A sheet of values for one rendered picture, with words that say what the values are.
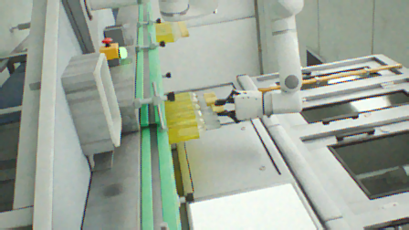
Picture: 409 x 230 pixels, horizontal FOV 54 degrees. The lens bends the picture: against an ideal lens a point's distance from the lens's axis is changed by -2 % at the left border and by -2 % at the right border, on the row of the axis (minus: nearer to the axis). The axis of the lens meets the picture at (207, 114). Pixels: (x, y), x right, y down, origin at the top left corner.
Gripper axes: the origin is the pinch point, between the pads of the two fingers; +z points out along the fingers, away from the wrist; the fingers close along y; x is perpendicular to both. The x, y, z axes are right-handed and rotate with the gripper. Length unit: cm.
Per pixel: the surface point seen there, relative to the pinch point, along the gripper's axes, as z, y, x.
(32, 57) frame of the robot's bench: 41, 37, 39
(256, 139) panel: -11.6, -12.6, 2.5
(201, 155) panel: 7.6, -12.6, 11.5
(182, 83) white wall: 145, -220, -560
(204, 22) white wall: 91, -114, -575
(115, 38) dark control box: 48, 19, -39
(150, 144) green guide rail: 18.5, 4.2, 30.1
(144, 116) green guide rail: 23.4, 6.4, 15.4
